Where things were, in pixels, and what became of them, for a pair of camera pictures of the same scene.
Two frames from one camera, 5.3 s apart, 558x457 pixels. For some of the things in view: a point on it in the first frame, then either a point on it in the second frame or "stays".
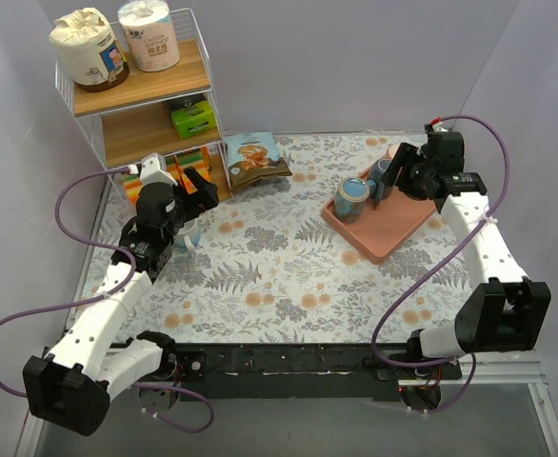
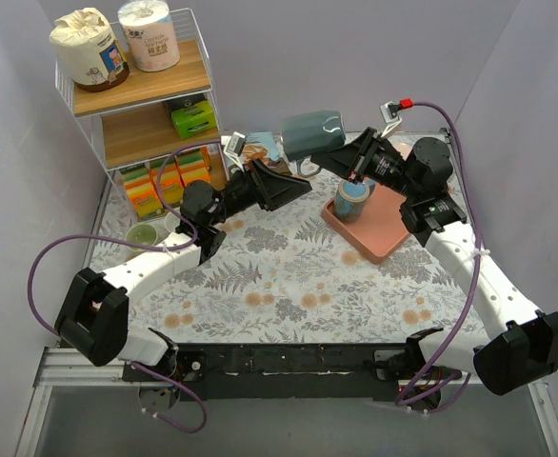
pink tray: (382, 231) stays
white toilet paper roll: (151, 34) stays
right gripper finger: (401, 158) -> (345, 157)
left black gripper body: (184, 201) -> (261, 186)
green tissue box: (193, 120) stays
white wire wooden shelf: (169, 113) stays
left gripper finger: (198, 182) -> (272, 188)
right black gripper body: (408, 169) -> (361, 157)
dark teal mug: (380, 186) -> (307, 134)
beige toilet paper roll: (89, 49) stays
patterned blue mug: (350, 196) stays
